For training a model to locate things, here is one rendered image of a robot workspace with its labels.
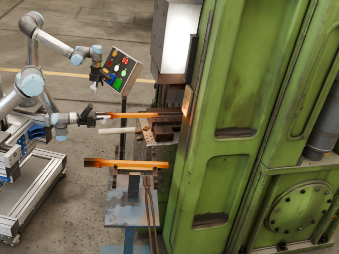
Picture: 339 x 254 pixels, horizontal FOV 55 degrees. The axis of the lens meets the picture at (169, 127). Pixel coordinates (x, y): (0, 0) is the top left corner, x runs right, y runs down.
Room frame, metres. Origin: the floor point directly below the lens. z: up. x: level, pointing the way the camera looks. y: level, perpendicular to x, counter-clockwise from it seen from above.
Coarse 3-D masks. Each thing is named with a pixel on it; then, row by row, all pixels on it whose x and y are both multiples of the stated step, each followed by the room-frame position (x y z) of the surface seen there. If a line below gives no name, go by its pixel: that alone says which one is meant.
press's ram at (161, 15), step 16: (160, 0) 1.90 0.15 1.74; (176, 0) 1.83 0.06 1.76; (192, 0) 1.89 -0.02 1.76; (160, 16) 1.87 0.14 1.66; (176, 16) 1.77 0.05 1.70; (192, 16) 1.80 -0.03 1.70; (160, 32) 1.83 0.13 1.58; (176, 32) 1.77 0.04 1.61; (192, 32) 1.80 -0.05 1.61; (160, 48) 1.80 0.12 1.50; (176, 48) 1.77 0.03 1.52; (160, 64) 1.76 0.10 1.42; (176, 64) 1.78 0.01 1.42
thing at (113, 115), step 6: (102, 114) 1.75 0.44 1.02; (108, 114) 1.76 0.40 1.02; (114, 114) 1.78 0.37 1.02; (120, 114) 1.79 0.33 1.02; (126, 114) 1.80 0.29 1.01; (132, 114) 1.82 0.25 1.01; (138, 114) 1.83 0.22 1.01; (144, 114) 1.84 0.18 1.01; (150, 114) 1.86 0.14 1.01; (156, 114) 1.87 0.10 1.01
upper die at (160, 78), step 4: (152, 60) 1.94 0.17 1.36; (152, 64) 1.93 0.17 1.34; (152, 68) 1.92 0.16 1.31; (156, 68) 1.84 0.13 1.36; (152, 72) 1.91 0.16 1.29; (156, 72) 1.83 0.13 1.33; (156, 76) 1.82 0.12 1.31; (160, 76) 1.80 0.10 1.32; (164, 76) 1.81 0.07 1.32; (168, 76) 1.82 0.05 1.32; (172, 76) 1.83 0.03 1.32; (176, 76) 1.84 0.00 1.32; (180, 76) 1.84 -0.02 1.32; (156, 80) 1.81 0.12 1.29; (160, 80) 1.80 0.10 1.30; (164, 80) 1.81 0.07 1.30; (168, 80) 1.82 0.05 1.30; (172, 80) 1.83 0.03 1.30; (176, 80) 1.84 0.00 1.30; (180, 80) 1.85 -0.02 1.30
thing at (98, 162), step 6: (84, 162) 1.29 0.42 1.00; (90, 162) 1.30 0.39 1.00; (96, 162) 1.31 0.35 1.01; (102, 162) 1.31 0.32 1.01; (108, 162) 1.31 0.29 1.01; (114, 162) 1.32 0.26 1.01; (120, 162) 1.33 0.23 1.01; (126, 162) 1.34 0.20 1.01; (132, 162) 1.34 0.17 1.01; (138, 162) 1.35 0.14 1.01; (144, 162) 1.36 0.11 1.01; (150, 162) 1.37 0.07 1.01; (156, 162) 1.37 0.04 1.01; (162, 162) 1.38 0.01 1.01
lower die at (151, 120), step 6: (150, 108) 1.98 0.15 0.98; (156, 108) 2.00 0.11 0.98; (162, 108) 2.01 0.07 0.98; (168, 108) 2.02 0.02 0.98; (174, 108) 2.03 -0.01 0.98; (180, 108) 2.05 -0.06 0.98; (150, 120) 1.84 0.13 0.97; (162, 120) 1.83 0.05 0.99; (168, 120) 1.84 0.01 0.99; (174, 120) 1.85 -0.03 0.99; (180, 120) 1.86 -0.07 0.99; (150, 126) 1.83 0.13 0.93
